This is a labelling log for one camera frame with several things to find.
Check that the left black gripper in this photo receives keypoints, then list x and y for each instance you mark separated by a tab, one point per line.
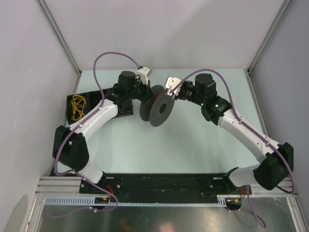
147	92

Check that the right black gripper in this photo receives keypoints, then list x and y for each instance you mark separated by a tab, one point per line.
179	95

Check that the dark grey perforated spool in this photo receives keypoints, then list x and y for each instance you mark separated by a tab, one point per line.
158	108

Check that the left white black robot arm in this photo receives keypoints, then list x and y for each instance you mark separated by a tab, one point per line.
70	143

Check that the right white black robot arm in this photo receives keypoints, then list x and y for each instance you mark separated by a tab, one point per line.
275	160

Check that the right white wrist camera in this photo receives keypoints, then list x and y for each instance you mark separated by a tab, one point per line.
173	87

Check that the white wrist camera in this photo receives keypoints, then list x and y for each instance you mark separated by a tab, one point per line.
144	73
173	87

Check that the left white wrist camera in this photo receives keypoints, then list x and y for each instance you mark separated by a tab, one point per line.
144	73

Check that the aluminium frame rail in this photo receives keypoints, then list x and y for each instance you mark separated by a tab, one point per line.
58	186

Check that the grey slotted cable duct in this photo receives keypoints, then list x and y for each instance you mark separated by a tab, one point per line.
103	201

